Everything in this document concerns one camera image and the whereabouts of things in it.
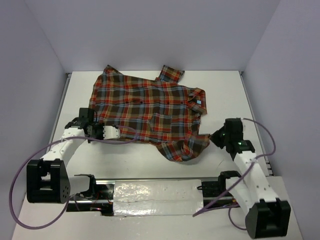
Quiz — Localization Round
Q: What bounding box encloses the plaid long sleeve shirt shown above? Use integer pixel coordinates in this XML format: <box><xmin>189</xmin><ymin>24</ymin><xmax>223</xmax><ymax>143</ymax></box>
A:
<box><xmin>89</xmin><ymin>65</ymin><xmax>211</xmax><ymax>162</ymax></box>

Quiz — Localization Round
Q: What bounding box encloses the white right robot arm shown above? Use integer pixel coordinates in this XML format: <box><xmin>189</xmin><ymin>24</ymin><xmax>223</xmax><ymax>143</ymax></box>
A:
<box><xmin>210</xmin><ymin>118</ymin><xmax>291</xmax><ymax>239</ymax></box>

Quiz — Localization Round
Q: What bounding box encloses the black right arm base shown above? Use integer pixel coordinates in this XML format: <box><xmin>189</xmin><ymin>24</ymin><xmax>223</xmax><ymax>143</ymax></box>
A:
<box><xmin>197</xmin><ymin>170</ymin><xmax>241</xmax><ymax>200</ymax></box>

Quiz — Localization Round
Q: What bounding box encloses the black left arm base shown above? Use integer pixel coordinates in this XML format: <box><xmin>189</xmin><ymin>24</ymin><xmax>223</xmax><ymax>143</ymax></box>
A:
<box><xmin>67</xmin><ymin>174</ymin><xmax>115</xmax><ymax>215</ymax></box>

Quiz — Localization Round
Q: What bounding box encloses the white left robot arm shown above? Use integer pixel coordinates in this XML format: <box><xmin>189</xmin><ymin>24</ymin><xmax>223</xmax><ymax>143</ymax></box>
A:
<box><xmin>26</xmin><ymin>108</ymin><xmax>103</xmax><ymax>204</ymax></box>

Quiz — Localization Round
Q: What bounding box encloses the glossy white tape patch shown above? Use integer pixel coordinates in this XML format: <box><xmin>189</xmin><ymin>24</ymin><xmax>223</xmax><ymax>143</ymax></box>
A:
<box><xmin>112</xmin><ymin>179</ymin><xmax>204</xmax><ymax>217</ymax></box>

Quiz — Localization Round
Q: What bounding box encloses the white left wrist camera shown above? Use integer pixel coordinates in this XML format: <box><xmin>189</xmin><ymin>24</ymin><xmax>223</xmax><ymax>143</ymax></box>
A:
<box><xmin>102</xmin><ymin>125</ymin><xmax>121</xmax><ymax>140</ymax></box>

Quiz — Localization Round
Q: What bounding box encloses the aluminium table frame rail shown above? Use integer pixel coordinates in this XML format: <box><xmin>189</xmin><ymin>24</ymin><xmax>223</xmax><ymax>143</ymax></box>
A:
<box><xmin>239</xmin><ymin>71</ymin><xmax>274</xmax><ymax>176</ymax></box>

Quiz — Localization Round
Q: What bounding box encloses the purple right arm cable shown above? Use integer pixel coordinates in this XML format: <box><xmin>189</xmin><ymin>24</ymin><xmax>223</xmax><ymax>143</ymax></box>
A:
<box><xmin>192</xmin><ymin>117</ymin><xmax>277</xmax><ymax>230</ymax></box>

